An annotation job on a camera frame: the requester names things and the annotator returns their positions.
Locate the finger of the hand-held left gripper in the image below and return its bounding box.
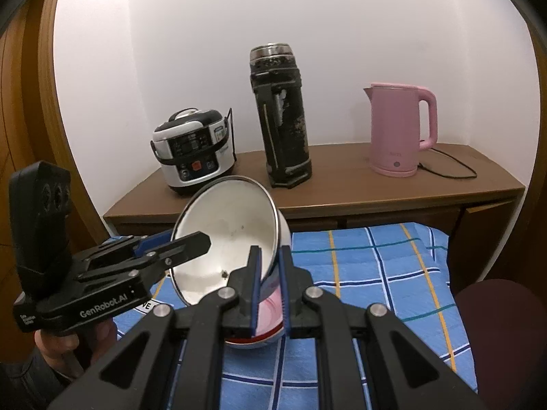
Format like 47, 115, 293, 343
77, 231, 212, 285
72, 229, 175, 265

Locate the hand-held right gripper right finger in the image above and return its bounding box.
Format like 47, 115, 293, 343
278, 245, 488, 410

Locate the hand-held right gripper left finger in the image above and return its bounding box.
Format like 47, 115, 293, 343
45, 245, 262, 410

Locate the red bowl with pink inside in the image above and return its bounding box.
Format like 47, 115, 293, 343
224, 279, 286, 346

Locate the white enamel bowl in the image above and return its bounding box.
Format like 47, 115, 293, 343
170, 175, 292, 308

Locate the person's left forearm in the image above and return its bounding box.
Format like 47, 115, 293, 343
0, 346, 75, 410

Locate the person's left hand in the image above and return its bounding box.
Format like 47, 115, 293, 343
34, 320, 118, 372

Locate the white and black rice cooker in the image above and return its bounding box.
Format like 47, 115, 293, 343
150, 108, 238, 199

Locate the blue plaid tablecloth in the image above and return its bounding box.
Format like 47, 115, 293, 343
109, 221, 478, 410

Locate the brown wooden door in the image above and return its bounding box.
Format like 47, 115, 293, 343
0, 0, 107, 274

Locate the brown wooden sideboard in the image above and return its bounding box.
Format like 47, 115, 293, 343
103, 143, 525, 240

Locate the tall black thermos flask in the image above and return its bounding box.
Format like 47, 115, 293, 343
250, 43, 312, 189

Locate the pink electric kettle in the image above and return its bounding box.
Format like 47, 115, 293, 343
363, 82, 438, 177

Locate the dark maroon chair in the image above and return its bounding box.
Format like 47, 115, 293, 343
454, 279, 545, 394

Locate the black kettle cable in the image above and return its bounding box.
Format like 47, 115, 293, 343
416, 147, 478, 179

